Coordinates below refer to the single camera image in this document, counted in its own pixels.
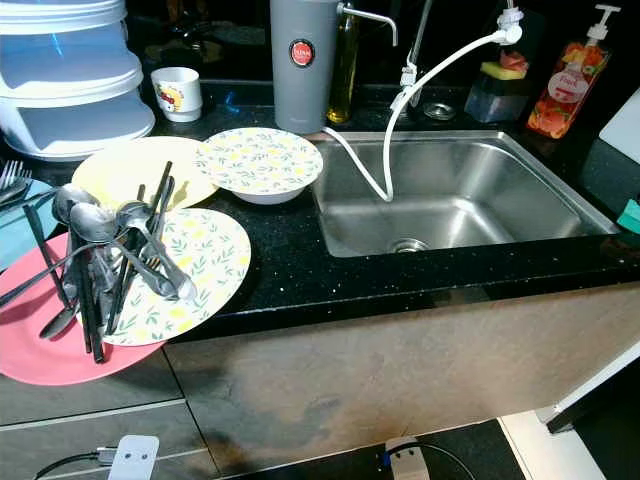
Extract dark clear sponge holder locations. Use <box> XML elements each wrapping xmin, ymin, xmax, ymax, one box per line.
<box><xmin>465</xmin><ymin>70</ymin><xmax>531</xmax><ymax>123</ymax></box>

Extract silver spoon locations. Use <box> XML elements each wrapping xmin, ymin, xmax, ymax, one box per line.
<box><xmin>115</xmin><ymin>200</ymin><xmax>199</xmax><ymax>303</ymax></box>
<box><xmin>40</xmin><ymin>300</ymin><xmax>76</xmax><ymax>341</ymax></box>
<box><xmin>72</xmin><ymin>202</ymin><xmax>126</xmax><ymax>331</ymax></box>
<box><xmin>52</xmin><ymin>184</ymin><xmax>106</xmax><ymax>301</ymax></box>

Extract silver fork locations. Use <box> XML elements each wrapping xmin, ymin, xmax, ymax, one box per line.
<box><xmin>0</xmin><ymin>160</ymin><xmax>29</xmax><ymax>209</ymax></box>

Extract white cutting board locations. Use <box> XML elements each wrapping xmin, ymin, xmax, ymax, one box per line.
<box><xmin>598</xmin><ymin>85</ymin><xmax>640</xmax><ymax>166</ymax></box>

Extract pink plate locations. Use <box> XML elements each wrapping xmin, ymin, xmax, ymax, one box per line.
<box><xmin>0</xmin><ymin>232</ymin><xmax>171</xmax><ymax>387</ymax></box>

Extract metal sink drain strainer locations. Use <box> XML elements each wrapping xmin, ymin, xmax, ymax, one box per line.
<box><xmin>388</xmin><ymin>237</ymin><xmax>431</xmax><ymax>254</ymax></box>

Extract chrome sink faucet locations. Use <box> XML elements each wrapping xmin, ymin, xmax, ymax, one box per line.
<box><xmin>398</xmin><ymin>0</ymin><xmax>526</xmax><ymax>96</ymax></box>

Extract white cartoon print mug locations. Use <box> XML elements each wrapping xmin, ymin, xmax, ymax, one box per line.
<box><xmin>150</xmin><ymin>67</ymin><xmax>203</xmax><ymax>124</ymax></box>

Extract yellow plate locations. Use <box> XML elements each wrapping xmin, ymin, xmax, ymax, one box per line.
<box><xmin>71</xmin><ymin>137</ymin><xmax>219</xmax><ymax>213</ymax></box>

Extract stainless steel sink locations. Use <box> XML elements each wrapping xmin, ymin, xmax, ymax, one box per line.
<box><xmin>310</xmin><ymin>128</ymin><xmax>623</xmax><ymax>256</ymax></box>

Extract light blue plate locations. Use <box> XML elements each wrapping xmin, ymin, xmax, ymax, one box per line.
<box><xmin>0</xmin><ymin>178</ymin><xmax>61</xmax><ymax>271</ymax></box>

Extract white cabinet side panel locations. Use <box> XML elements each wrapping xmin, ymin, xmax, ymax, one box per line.
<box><xmin>498</xmin><ymin>340</ymin><xmax>640</xmax><ymax>480</ymax></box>

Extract round metal sink plug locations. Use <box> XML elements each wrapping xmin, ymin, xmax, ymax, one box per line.
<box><xmin>423</xmin><ymin>102</ymin><xmax>458</xmax><ymax>122</ymax></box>

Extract lemon print plate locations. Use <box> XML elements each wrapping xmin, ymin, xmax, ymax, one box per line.
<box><xmin>105</xmin><ymin>207</ymin><xmax>253</xmax><ymax>348</ymax></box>

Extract grey water filter canister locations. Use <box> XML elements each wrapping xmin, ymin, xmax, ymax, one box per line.
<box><xmin>269</xmin><ymin>0</ymin><xmax>399</xmax><ymax>135</ymax></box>

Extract white flexible hose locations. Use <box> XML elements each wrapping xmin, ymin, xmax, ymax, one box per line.
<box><xmin>322</xmin><ymin>8</ymin><xmax>524</xmax><ymax>203</ymax></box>

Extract silver long thin handle utensil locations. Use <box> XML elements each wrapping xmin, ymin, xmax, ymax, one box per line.
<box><xmin>0</xmin><ymin>240</ymin><xmax>96</xmax><ymax>309</ymax></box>

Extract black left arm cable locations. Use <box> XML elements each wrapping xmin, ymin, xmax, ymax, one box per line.
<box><xmin>32</xmin><ymin>448</ymin><xmax>116</xmax><ymax>480</ymax></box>

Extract white stacked food container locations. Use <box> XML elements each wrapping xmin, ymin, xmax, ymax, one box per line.
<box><xmin>0</xmin><ymin>0</ymin><xmax>157</xmax><ymax>163</ymax></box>

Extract orange dish soap pump bottle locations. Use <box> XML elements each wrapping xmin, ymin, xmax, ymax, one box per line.
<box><xmin>526</xmin><ymin>5</ymin><xmax>623</xmax><ymax>140</ymax></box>

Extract lemon print white bowl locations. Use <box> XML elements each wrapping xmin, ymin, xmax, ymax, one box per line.
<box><xmin>196</xmin><ymin>127</ymin><xmax>325</xmax><ymax>206</ymax></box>

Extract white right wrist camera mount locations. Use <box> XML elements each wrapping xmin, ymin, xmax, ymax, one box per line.
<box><xmin>382</xmin><ymin>436</ymin><xmax>433</xmax><ymax>480</ymax></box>

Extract beige stone cabinet panel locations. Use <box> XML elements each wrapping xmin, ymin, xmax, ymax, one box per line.
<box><xmin>160</xmin><ymin>280</ymin><xmax>640</xmax><ymax>473</ymax></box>

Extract yellow sponge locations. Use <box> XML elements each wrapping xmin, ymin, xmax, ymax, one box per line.
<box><xmin>480</xmin><ymin>60</ymin><xmax>529</xmax><ymax>81</ymax></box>

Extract olive oil bottle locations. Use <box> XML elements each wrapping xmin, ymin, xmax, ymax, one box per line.
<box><xmin>326</xmin><ymin>8</ymin><xmax>361</xmax><ymax>126</ymax></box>

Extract red scrubber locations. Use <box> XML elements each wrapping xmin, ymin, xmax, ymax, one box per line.
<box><xmin>500</xmin><ymin>48</ymin><xmax>531</xmax><ymax>73</ymax></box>

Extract grey drawer unit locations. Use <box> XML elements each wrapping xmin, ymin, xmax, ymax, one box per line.
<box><xmin>0</xmin><ymin>345</ymin><xmax>196</xmax><ymax>480</ymax></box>

